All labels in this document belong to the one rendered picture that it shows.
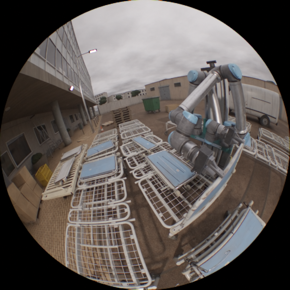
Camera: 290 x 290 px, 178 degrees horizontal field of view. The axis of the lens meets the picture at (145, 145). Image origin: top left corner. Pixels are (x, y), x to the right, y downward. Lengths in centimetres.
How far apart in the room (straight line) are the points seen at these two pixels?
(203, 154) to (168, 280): 149
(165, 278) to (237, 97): 191
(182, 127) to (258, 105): 748
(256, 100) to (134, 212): 812
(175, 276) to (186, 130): 158
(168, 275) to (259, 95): 825
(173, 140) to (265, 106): 765
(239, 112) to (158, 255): 169
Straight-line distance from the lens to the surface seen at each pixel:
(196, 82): 93
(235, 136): 79
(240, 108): 88
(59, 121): 712
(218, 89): 134
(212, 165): 43
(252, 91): 779
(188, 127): 48
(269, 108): 798
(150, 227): 146
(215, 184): 40
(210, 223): 157
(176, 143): 49
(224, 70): 81
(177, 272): 151
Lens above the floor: 143
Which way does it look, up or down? 28 degrees down
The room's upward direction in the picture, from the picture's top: 12 degrees counter-clockwise
